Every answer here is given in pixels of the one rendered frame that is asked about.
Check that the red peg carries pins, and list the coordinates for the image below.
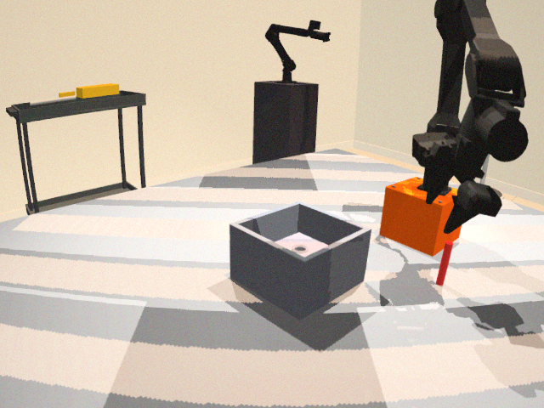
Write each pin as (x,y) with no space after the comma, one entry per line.
(444,263)

